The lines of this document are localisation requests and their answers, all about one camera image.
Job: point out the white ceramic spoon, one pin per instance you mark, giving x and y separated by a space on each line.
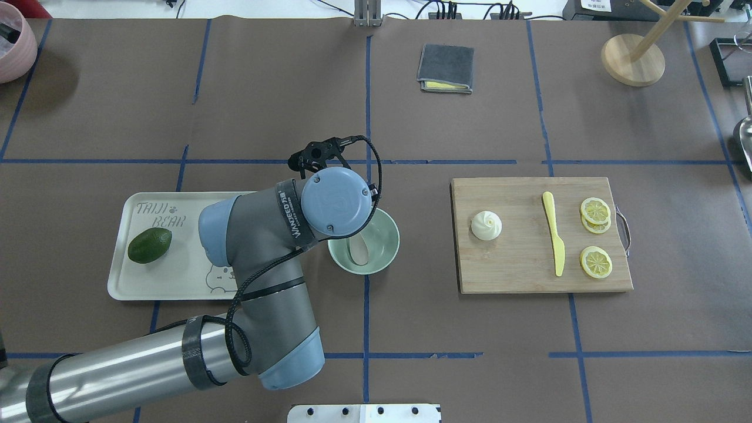
358 249

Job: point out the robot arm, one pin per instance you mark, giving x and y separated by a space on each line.
269 329

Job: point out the light green bowl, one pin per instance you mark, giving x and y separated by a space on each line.
383 239

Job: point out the pink bowl with ice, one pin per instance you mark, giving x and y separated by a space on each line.
17 58

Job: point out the yellow sponge cloth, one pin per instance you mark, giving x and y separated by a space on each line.
435 86

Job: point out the bamboo cutting board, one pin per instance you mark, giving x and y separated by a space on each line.
521 260

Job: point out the grey folded cloth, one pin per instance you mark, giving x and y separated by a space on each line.
447 64

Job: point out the yellow plastic knife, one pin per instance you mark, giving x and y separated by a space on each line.
558 245

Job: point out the lemon slice top pair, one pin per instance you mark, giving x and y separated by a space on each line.
595 211

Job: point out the lemon slice under pair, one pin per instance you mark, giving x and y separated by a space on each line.
596 228

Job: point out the white bear tray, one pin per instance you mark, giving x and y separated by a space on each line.
184 272

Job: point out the lemon slice far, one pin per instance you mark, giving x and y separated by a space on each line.
596 262

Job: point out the green avocado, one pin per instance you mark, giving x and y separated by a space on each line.
149 245

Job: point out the black device box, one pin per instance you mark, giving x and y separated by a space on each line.
641 11

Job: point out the wooden mug tree stand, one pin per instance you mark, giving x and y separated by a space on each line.
635 60

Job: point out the steel scoop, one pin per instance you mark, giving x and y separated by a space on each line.
743 127

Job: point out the black framed tray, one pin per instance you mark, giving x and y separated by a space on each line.
732 64

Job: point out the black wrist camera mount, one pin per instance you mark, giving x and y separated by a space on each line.
315 156

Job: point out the metal camera pole bracket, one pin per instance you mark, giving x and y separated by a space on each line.
368 13

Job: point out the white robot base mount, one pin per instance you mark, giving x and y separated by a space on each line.
420 412

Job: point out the metal board handle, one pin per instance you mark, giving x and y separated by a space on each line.
624 227

